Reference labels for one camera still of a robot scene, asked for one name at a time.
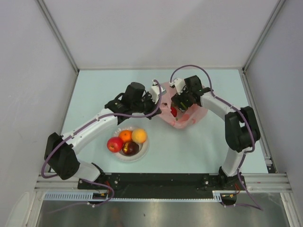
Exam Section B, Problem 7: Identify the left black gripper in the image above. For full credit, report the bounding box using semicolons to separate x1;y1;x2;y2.
131;91;161;120

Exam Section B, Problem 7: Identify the pink plastic bag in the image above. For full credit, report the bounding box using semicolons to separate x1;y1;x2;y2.
158;82;208;129

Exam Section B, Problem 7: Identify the fake cherry tomatoes bunch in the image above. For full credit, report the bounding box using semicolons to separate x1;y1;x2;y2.
170;105;178;121

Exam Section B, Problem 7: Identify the fake yellow fruit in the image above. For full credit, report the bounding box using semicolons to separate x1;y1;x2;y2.
132;128;148;143

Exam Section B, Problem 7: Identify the fake orange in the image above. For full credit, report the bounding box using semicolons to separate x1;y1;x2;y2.
118;130;133;143

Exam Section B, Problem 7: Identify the fake dark purple fruit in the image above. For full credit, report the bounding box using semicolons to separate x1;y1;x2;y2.
122;141;140;156

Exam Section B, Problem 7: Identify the fake red apple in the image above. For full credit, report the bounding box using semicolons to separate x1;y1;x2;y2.
107;137;124;153

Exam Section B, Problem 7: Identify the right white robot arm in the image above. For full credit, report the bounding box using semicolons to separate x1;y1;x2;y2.
169;76;260;190

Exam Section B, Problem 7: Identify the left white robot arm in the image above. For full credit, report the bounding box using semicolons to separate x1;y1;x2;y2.
41;80;166;189

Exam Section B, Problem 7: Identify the white plate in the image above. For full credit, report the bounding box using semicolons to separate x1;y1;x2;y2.
113;126;150;162

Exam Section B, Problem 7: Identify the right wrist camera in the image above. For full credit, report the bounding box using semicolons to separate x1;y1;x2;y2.
169;78;187;95

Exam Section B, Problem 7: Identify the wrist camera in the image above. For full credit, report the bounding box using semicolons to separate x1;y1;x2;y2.
169;78;187;95
149;79;166;104

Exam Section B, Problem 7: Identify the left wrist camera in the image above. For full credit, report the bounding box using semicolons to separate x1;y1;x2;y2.
149;79;166;104

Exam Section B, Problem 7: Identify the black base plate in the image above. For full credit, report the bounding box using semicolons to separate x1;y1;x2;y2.
78;172;246;206

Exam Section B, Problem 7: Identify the right side aluminium rail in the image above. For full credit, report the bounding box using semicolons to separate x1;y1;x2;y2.
239;69;277;174

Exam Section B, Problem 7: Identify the aluminium rail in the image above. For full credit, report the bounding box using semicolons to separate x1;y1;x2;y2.
239;69;277;174
34;172;293;193

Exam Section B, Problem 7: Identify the right aluminium frame post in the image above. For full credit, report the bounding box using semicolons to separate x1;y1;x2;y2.
241;0;287;71

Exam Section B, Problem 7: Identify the aluminium frame post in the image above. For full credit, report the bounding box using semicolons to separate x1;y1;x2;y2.
36;0;80;73
241;0;287;71

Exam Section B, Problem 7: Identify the white cable duct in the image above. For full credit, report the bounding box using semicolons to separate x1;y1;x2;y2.
44;190;224;202

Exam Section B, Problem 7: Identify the aluminium front rail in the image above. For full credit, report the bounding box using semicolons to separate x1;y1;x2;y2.
34;172;293;193

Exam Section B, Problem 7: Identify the left aluminium frame post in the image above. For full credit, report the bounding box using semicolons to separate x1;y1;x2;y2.
36;0;80;73

